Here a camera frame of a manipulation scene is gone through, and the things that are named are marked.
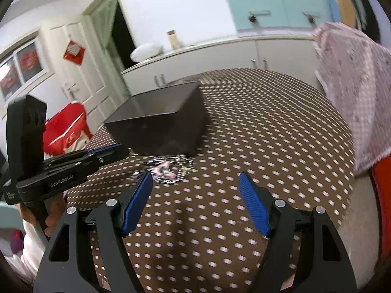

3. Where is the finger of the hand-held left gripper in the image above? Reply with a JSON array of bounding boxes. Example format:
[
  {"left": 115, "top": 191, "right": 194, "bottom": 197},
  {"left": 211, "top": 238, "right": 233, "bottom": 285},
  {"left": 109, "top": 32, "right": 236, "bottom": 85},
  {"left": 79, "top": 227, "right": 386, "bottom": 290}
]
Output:
[
  {"left": 46, "top": 146, "right": 129, "bottom": 176},
  {"left": 45, "top": 144, "right": 123, "bottom": 167}
]

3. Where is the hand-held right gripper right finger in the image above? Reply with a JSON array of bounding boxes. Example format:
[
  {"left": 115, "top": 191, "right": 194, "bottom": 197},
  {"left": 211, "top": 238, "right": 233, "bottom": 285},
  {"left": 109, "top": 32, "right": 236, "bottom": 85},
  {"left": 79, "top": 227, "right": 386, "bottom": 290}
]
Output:
[{"left": 238, "top": 171, "right": 358, "bottom": 293}]

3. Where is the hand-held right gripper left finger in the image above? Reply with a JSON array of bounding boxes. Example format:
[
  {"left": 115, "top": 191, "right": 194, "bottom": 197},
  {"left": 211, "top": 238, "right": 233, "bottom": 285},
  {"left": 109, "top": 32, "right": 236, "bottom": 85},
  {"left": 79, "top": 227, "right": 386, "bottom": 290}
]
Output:
[{"left": 33, "top": 171, "right": 154, "bottom": 293}]

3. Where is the pink hair clip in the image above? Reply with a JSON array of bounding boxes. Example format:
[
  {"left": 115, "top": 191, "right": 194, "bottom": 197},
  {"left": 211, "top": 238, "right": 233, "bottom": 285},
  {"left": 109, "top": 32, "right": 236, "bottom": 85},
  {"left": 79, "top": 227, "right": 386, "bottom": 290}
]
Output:
[{"left": 154, "top": 162, "right": 176, "bottom": 180}]

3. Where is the black white rope necklace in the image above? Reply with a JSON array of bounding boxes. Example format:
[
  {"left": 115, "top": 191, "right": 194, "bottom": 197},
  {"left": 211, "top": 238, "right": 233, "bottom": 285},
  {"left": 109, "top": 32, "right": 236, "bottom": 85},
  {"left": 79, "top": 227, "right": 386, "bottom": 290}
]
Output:
[{"left": 131, "top": 156, "right": 194, "bottom": 186}]

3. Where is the black storage box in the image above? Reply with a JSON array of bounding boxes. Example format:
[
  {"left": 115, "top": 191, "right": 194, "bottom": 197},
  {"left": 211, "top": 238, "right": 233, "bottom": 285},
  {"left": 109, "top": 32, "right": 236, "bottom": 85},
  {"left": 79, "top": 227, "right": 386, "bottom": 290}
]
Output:
[{"left": 104, "top": 81, "right": 206, "bottom": 157}]

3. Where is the person's left forearm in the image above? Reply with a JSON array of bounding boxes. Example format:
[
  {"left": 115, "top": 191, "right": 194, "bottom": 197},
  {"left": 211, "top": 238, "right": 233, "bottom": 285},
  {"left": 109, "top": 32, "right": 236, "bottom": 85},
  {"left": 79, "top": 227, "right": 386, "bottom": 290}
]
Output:
[{"left": 21, "top": 218, "right": 51, "bottom": 284}]

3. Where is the person's left hand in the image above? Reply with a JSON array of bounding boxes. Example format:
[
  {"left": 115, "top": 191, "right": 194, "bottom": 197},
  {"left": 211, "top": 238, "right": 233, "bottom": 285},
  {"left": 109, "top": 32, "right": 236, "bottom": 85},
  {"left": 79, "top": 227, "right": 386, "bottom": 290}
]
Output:
[{"left": 18, "top": 193, "right": 68, "bottom": 240}]

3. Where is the red white chair cover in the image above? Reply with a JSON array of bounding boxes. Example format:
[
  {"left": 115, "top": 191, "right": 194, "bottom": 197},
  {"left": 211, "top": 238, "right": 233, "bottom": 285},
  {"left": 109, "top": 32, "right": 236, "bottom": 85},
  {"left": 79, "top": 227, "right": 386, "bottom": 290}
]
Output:
[{"left": 43, "top": 102, "right": 94, "bottom": 155}]

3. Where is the window with red paper cuttings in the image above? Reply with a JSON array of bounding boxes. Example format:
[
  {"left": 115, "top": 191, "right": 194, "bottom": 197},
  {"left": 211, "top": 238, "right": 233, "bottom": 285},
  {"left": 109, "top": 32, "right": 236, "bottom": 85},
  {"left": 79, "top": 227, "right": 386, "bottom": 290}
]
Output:
[{"left": 0, "top": 41, "right": 47, "bottom": 99}]

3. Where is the white panel door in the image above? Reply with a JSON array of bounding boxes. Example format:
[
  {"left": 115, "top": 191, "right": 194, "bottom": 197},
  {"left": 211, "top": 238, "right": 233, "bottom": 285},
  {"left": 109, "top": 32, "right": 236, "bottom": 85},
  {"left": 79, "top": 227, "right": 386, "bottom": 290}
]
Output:
[{"left": 41, "top": 18, "right": 123, "bottom": 120}]

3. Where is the brown polka dot tablecloth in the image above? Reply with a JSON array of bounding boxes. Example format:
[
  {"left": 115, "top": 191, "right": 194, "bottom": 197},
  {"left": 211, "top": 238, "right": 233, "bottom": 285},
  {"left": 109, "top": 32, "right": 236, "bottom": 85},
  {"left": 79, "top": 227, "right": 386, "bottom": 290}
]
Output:
[{"left": 65, "top": 67, "right": 357, "bottom": 293}]

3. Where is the green curtain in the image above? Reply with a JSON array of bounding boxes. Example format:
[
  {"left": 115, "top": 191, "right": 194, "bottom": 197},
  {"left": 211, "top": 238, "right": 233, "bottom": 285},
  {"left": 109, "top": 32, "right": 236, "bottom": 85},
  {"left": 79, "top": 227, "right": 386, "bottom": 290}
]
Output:
[{"left": 91, "top": 0, "right": 132, "bottom": 99}]

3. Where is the red diamond door decoration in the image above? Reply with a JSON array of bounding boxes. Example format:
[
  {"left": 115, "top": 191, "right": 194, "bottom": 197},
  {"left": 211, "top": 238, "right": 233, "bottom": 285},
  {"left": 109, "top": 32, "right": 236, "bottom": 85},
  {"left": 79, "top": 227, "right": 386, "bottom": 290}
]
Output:
[{"left": 63, "top": 40, "right": 85, "bottom": 66}]

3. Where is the white plastic bag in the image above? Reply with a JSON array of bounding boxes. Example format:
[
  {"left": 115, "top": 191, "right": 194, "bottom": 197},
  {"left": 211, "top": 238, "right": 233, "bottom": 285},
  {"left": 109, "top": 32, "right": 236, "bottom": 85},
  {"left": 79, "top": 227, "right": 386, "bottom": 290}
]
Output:
[{"left": 130, "top": 43, "right": 163, "bottom": 62}]

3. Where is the red chair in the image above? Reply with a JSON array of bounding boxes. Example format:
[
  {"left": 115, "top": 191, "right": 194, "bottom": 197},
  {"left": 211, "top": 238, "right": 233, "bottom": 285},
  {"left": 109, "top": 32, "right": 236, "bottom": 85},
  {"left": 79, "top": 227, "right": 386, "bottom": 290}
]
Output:
[{"left": 369, "top": 156, "right": 391, "bottom": 264}]

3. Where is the beige bottle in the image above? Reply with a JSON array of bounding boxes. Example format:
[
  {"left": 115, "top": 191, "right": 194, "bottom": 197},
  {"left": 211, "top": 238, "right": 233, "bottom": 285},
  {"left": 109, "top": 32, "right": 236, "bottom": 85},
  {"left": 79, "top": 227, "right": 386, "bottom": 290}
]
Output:
[{"left": 166, "top": 30, "right": 183, "bottom": 51}]

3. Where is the white low cabinet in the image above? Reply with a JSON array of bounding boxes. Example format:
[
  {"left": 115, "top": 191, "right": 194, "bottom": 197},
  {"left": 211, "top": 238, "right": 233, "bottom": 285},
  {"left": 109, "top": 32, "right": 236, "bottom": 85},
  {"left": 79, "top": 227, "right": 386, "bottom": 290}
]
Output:
[{"left": 120, "top": 34, "right": 325, "bottom": 90}]

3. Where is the pink printed blanket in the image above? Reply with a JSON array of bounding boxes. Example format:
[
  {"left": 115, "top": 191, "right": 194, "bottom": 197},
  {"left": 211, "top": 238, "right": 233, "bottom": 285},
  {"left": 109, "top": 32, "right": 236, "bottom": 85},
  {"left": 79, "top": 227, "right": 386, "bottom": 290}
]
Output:
[{"left": 312, "top": 22, "right": 391, "bottom": 177}]

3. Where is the light blue drawer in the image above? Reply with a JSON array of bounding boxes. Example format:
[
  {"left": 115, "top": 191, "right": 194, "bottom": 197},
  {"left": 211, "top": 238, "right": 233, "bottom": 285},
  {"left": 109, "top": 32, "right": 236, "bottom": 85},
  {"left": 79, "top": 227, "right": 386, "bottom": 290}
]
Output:
[
  {"left": 282, "top": 0, "right": 332, "bottom": 29},
  {"left": 227, "top": 0, "right": 287, "bottom": 31}
]

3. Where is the row of hanging clothes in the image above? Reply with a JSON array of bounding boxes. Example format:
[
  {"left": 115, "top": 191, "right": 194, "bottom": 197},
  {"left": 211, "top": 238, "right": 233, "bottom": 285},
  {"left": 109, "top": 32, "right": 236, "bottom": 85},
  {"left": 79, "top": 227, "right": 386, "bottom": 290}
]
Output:
[{"left": 323, "top": 0, "right": 383, "bottom": 42}]

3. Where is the metal door handle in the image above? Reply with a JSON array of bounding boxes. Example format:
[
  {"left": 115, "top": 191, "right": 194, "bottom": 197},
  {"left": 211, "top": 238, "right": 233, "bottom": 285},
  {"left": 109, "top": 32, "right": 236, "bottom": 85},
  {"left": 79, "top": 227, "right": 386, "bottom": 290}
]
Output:
[{"left": 61, "top": 83, "right": 77, "bottom": 100}]

